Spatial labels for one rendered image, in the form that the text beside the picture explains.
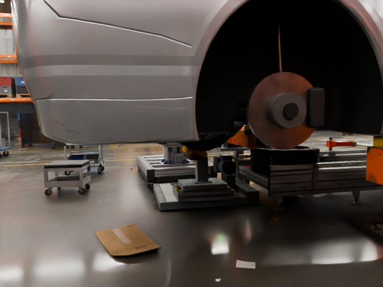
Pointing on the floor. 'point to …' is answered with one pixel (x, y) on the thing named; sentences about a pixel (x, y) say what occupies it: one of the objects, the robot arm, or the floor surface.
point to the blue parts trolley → (4, 139)
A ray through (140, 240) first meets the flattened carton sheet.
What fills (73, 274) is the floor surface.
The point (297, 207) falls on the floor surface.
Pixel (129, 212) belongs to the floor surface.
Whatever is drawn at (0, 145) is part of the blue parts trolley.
